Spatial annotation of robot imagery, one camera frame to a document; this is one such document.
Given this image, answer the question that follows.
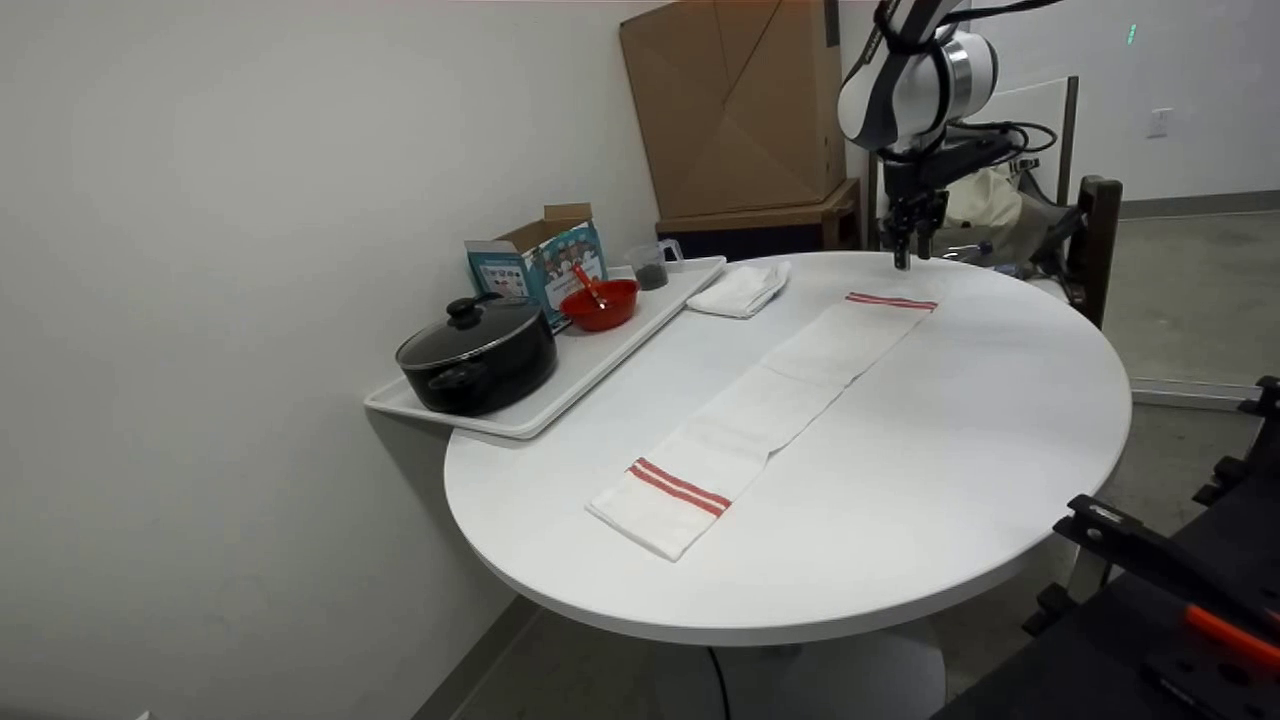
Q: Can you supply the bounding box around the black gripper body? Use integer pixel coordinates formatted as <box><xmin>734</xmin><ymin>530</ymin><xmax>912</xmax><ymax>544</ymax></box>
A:
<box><xmin>883</xmin><ymin>151</ymin><xmax>960</xmax><ymax>239</ymax></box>

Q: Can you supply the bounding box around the white towel with red stripes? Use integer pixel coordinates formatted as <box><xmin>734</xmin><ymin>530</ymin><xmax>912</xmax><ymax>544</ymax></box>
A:
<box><xmin>587</xmin><ymin>293</ymin><xmax>935</xmax><ymax>558</ymax></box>

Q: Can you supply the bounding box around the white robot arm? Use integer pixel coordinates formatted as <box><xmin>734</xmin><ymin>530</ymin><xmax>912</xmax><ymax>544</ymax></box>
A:
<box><xmin>835</xmin><ymin>0</ymin><xmax>1051</xmax><ymax>269</ymax></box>

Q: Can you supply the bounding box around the dark wooden side table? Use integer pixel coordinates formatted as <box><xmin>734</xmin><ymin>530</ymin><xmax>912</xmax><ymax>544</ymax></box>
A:
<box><xmin>657</xmin><ymin>179</ymin><xmax>858</xmax><ymax>258</ymax></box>

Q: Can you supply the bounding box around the beige cloth bundle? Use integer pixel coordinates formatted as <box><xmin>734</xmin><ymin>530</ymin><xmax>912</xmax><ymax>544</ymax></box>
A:
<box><xmin>935</xmin><ymin>164</ymin><xmax>1063</xmax><ymax>258</ymax></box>

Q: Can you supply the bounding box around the small folded white cloth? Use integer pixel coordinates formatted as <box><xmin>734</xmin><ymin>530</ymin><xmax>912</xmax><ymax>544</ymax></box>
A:
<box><xmin>687</xmin><ymin>258</ymin><xmax>792</xmax><ymax>318</ymax></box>

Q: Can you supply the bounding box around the large brown cardboard sheet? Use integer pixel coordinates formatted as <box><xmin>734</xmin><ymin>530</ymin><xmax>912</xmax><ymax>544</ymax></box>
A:
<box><xmin>619</xmin><ymin>0</ymin><xmax>845</xmax><ymax>224</ymax></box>

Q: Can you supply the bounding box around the round white table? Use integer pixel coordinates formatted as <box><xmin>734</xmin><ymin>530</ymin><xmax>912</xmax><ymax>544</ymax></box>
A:
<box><xmin>444</xmin><ymin>251</ymin><xmax>1131</xmax><ymax>649</ymax></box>

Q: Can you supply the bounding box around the small grey cup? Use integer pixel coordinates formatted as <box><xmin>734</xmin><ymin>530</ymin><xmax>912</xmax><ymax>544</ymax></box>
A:
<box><xmin>635</xmin><ymin>262</ymin><xmax>667</xmax><ymax>293</ymax></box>

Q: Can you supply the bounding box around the red bowl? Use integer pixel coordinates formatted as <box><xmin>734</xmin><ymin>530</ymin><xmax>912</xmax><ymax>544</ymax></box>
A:
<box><xmin>559</xmin><ymin>279</ymin><xmax>635</xmax><ymax>333</ymax></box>

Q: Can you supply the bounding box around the white rectangular tray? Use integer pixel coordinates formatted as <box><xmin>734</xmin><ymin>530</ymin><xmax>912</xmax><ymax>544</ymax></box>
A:
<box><xmin>365</xmin><ymin>254</ymin><xmax>727</xmax><ymax>441</ymax></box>

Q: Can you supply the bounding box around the colourful cardboard box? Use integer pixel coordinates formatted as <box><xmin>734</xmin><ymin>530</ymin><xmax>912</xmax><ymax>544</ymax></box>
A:
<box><xmin>467</xmin><ymin>204</ymin><xmax>606</xmax><ymax>326</ymax></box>

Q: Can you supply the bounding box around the black cooking pot with lid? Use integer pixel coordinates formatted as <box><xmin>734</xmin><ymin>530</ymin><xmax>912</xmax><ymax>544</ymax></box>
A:
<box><xmin>396</xmin><ymin>293</ymin><xmax>557</xmax><ymax>417</ymax></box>

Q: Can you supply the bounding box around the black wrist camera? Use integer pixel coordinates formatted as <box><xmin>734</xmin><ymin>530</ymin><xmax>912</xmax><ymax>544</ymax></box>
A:
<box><xmin>883</xmin><ymin>124</ymin><xmax>1024</xmax><ymax>195</ymax></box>

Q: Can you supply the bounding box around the black clamp with orange handle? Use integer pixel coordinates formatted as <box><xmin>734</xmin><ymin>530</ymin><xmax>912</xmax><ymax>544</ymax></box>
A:
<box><xmin>1051</xmin><ymin>495</ymin><xmax>1280</xmax><ymax>673</ymax></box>

